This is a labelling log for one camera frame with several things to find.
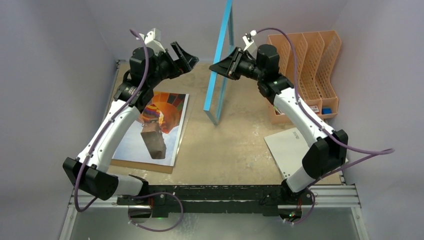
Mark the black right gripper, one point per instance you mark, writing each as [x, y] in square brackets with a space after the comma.
[236, 63]

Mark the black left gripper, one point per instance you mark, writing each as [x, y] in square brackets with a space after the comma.
[186, 64]

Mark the blue wooden picture frame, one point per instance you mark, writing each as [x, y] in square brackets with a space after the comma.
[226, 30]

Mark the hot air balloon photo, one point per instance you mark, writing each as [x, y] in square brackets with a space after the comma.
[159, 129]

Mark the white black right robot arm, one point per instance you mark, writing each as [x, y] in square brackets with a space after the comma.
[325, 152]

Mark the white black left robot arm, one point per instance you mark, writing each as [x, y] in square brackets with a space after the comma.
[88, 172]

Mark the orange plastic file organizer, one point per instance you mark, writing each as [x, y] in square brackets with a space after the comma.
[312, 62]

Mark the red white small card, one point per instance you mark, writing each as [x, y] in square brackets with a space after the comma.
[316, 109]

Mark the blue small object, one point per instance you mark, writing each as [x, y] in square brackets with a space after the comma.
[326, 111]

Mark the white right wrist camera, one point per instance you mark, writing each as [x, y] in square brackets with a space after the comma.
[248, 39]

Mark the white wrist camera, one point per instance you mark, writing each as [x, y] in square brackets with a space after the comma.
[152, 40]
[248, 39]

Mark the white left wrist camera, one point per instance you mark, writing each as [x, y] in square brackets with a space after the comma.
[152, 40]

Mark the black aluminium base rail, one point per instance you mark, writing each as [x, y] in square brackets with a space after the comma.
[267, 200]

